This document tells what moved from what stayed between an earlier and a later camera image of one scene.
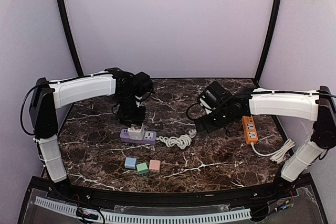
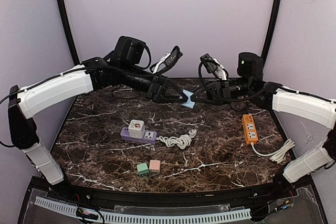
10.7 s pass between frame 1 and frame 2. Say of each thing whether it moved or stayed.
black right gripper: moved
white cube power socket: stayed
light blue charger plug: moved
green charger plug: stayed
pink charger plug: stayed
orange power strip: stayed
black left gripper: moved
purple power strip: stayed
